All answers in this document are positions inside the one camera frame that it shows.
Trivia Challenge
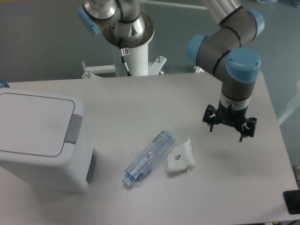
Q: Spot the white trash can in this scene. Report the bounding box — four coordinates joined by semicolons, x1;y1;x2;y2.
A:
0;88;95;192

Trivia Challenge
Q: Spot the black device at edge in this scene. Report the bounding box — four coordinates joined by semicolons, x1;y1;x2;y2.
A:
283;190;300;215

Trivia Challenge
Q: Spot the blue object behind can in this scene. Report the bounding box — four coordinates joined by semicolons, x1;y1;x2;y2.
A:
0;79;10;88

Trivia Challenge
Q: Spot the white crumpled wrapper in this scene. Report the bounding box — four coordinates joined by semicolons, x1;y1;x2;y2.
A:
163;138;195;173

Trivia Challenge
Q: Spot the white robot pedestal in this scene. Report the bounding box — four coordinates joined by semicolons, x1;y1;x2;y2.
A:
81;14;167;79

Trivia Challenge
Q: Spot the clear blue plastic bottle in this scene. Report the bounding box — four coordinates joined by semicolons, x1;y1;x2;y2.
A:
122;130;176;187

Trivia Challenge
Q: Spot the black cable on pedestal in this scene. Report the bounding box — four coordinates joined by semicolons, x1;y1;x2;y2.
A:
118;37;133;77

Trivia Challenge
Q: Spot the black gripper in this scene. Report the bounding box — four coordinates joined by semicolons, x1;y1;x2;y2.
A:
202;101;257;142

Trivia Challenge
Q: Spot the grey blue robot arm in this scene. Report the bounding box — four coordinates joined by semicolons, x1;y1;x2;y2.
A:
77;0;264;138

